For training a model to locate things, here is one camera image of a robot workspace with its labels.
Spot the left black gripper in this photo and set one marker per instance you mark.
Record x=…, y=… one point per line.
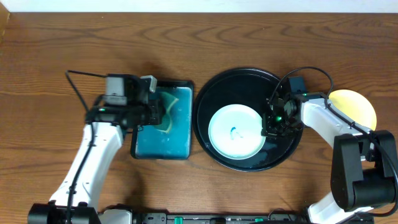
x=158, y=109

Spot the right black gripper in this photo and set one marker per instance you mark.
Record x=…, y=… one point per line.
x=267, y=129

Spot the green yellow sponge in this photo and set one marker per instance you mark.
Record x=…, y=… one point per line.
x=168, y=101

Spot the light blue plate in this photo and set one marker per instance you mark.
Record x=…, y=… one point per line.
x=235, y=132

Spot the yellow plate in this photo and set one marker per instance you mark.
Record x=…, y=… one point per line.
x=355, y=106

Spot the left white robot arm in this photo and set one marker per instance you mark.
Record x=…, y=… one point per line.
x=76, y=200

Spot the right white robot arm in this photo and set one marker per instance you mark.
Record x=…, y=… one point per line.
x=364, y=162

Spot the round black tray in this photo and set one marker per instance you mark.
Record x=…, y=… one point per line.
x=249, y=87

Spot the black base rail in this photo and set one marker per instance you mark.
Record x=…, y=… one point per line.
x=181, y=218

